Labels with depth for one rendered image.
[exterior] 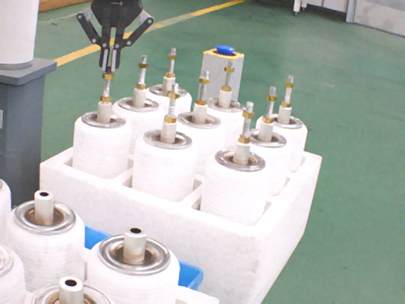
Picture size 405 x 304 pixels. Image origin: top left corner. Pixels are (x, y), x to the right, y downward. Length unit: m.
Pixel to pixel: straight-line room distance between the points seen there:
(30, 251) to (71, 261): 0.05
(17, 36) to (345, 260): 0.78
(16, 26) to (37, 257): 0.53
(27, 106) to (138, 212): 0.33
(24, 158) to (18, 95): 0.13
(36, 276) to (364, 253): 0.77
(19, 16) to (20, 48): 0.06
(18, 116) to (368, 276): 0.74
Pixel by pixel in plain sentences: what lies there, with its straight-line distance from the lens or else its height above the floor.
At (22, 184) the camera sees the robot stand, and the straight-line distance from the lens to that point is 1.11.
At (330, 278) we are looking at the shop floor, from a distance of 1.09.
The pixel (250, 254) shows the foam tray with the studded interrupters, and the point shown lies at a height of 0.15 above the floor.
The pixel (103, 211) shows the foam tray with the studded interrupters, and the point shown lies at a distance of 0.90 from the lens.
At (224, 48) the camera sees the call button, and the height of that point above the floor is 0.33.
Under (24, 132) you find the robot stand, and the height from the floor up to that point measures 0.18.
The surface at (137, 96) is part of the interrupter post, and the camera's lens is 1.02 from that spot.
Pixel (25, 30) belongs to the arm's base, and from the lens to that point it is 1.04.
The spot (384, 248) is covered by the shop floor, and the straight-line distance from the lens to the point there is 1.25.
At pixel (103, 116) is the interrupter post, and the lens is 0.93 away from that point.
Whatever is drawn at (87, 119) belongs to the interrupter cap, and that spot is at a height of 0.25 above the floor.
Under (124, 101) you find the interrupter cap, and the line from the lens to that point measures 1.04.
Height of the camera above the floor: 0.57
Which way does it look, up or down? 21 degrees down
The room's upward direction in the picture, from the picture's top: 8 degrees clockwise
